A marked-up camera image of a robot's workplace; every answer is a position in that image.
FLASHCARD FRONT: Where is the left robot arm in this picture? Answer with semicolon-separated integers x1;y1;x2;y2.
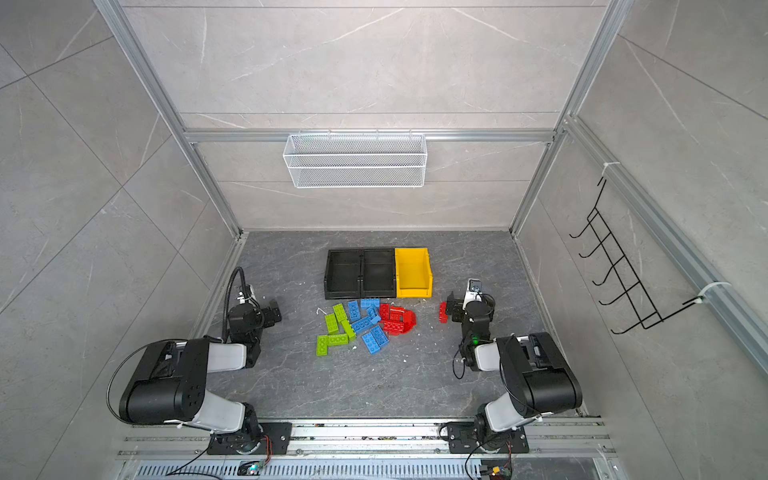
118;300;291;455

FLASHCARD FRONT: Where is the middle black bin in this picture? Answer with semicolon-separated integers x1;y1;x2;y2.
361;248;396;298

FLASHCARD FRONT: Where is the white wire basket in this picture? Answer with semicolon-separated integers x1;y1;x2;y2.
283;133;428;189

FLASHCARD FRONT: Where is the green lego brick upper left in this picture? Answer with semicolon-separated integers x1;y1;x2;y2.
325;314;339;335

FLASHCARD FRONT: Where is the green lego brick side-lying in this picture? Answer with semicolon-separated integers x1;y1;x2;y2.
340;320;356;342

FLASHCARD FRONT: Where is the left black bin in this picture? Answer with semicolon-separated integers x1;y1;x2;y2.
323;248;363;300

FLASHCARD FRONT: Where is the yellow bin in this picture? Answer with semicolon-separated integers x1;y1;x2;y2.
395;248;434;298

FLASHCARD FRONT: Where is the blue lego brick top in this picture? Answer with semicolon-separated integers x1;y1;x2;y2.
360;298;380;310

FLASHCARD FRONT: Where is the black bin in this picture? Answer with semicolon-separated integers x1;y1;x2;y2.
361;248;396;298
323;248;363;300

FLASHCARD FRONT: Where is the black wire hook rack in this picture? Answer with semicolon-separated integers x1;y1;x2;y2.
568;177;705;335

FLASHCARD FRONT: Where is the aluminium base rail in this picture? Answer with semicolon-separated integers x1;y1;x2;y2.
106;417;626;479

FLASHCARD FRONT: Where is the green lego brick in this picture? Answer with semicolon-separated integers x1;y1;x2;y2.
333;304;348;323
325;314;339;335
316;335;329;357

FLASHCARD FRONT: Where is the green lego brick upper right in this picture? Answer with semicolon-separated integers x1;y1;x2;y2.
333;304;348;323

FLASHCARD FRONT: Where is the green lego brick lower left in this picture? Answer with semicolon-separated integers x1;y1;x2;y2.
316;335;329;357

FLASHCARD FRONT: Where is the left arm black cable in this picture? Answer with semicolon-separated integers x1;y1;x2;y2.
221;266;248;343

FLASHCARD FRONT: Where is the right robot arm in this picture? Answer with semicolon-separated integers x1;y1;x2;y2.
439;291;583;454

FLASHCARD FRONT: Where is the green lego brick lower horizontal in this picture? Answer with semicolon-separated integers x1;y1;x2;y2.
327;334;349;346

